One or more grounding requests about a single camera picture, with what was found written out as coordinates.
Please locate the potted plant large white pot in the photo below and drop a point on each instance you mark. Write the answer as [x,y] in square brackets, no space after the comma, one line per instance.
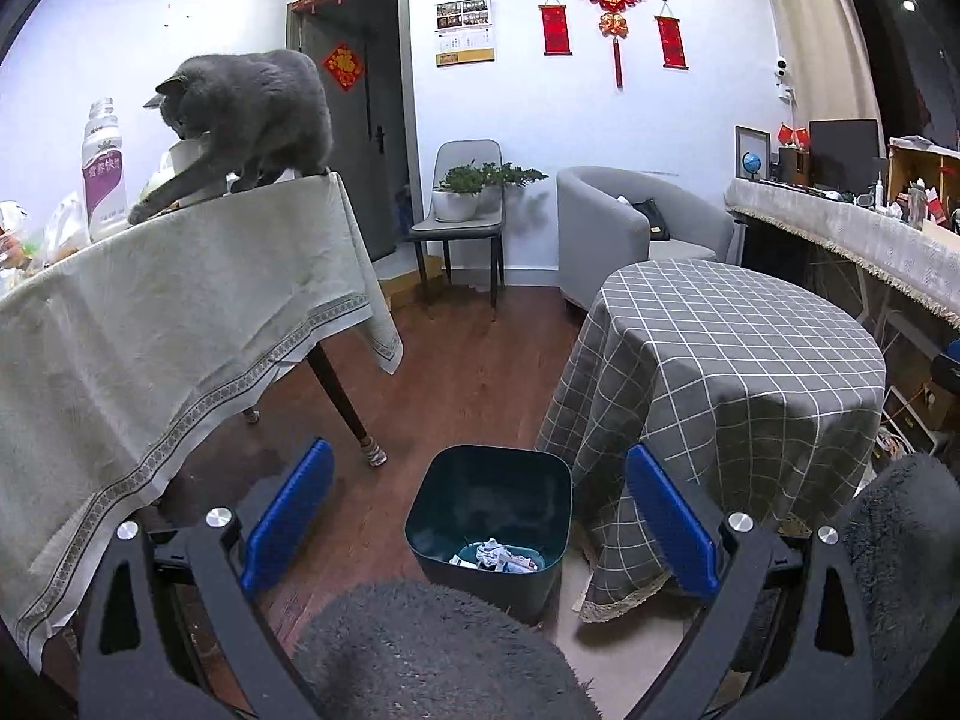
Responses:
[456,206]

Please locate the round table, grey checked cloth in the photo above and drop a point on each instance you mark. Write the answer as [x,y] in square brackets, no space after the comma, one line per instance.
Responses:
[712,360]

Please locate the small blue globe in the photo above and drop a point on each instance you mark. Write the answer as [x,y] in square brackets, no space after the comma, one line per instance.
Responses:
[751,163]

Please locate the grey cat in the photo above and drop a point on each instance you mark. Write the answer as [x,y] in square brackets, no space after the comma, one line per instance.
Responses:
[262,105]

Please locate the wooden crate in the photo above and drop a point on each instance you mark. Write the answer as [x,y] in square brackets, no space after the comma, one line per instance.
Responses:
[907,172]

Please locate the trailing plant small pot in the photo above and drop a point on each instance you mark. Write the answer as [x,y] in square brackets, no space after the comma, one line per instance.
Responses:
[521,176]

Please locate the red hanging scroll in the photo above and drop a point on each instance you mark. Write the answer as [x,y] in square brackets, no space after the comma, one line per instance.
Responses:
[671,41]
[556,28]

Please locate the person's right leg grey fleece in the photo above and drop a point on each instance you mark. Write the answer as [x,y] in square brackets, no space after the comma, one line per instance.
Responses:
[900,525]

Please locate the dark wooden table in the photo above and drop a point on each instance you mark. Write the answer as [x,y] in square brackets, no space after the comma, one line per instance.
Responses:
[337,397]

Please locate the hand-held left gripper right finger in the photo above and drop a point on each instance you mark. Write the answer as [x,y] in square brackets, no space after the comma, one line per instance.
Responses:
[671,525]

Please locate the grey fluffy stool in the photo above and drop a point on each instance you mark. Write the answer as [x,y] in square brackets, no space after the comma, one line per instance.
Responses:
[435,652]

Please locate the side counter with fringed cloth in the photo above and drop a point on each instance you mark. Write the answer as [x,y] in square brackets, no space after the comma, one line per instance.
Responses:
[847,232]

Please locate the white bottle purple label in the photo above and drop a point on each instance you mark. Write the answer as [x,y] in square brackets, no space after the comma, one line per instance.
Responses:
[105,187]

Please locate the small red flags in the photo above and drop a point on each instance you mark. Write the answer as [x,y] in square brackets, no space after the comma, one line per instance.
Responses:
[793,135]

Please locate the white paper ball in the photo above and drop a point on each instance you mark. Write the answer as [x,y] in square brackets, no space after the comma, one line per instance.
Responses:
[491,551]

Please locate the beige curtain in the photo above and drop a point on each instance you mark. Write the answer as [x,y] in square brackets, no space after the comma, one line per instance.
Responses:
[825,30]

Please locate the table with beige cloth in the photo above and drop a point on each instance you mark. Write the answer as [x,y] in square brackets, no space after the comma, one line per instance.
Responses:
[187,330]

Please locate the picture frame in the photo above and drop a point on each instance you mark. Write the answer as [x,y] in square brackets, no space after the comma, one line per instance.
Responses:
[750,139]

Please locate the dark teal trash bin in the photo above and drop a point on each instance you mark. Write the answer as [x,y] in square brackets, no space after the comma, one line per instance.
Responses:
[450,495]

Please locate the grey armchair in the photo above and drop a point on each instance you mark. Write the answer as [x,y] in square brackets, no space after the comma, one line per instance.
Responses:
[592,225]

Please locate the wall calendar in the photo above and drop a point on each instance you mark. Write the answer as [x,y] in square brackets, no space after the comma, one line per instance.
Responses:
[465,34]

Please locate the black bag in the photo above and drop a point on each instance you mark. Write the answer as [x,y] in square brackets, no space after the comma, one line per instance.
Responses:
[652,221]

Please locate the slim white bottle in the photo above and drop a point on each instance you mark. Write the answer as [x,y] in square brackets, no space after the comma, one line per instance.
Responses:
[879,191]

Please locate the grey dining chair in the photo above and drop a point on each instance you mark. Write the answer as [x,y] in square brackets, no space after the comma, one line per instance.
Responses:
[469,157]

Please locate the white cardboard package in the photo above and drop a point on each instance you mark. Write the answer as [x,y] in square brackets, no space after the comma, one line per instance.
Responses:
[525,561]

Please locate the red snack packet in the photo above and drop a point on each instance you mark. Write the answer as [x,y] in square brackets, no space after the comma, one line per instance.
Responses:
[9,247]

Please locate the red diamond door decoration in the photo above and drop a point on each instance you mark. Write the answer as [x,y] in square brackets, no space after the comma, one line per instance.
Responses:
[343,67]

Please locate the white security camera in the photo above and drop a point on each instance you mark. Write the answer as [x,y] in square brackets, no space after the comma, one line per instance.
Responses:
[783,69]

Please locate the black monitor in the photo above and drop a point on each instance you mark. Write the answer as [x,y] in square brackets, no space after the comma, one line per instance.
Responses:
[844,154]

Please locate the grey door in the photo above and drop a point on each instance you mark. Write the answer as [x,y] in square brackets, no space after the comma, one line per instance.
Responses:
[375,180]

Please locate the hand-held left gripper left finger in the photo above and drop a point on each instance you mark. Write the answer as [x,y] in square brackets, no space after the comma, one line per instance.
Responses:
[289,517]

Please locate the white plastic bag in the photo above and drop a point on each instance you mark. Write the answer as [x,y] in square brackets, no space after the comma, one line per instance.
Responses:
[67,225]

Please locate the clear plastic bag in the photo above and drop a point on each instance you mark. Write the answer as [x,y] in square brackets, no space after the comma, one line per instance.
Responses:
[161,180]

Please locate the white wall adapter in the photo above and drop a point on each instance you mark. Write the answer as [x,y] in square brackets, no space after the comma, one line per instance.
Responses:
[786,94]

